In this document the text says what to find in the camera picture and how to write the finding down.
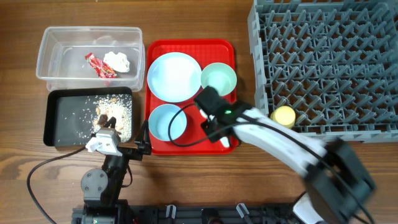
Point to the red strawberry snack wrapper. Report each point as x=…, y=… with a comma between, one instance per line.
x=102, y=69

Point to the light blue plate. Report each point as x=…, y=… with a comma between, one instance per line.
x=174, y=77

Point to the white plastic spoon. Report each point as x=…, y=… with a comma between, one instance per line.
x=225, y=142

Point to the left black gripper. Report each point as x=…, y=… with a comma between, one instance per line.
x=143, y=143

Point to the white napkin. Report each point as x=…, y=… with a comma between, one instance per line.
x=118, y=62

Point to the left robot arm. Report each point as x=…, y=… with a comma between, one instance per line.
x=101, y=187

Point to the light blue bowl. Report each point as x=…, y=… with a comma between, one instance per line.
x=160, y=119

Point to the grey dishwasher rack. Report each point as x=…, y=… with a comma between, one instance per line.
x=333, y=62

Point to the mint green bowl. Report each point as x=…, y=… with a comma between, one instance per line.
x=220, y=76

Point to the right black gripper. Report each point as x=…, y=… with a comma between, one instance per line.
x=212, y=134

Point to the black tray bin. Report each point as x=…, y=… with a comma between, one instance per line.
x=52, y=105

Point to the clear plastic bin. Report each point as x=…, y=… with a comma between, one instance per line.
x=61, y=60

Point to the red plastic tray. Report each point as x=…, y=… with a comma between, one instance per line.
x=205, y=52

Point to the yellow plastic cup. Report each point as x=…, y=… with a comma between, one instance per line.
x=285, y=116

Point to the rice food leftovers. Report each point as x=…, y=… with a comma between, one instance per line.
x=115, y=115

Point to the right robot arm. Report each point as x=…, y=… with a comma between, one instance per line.
x=337, y=184

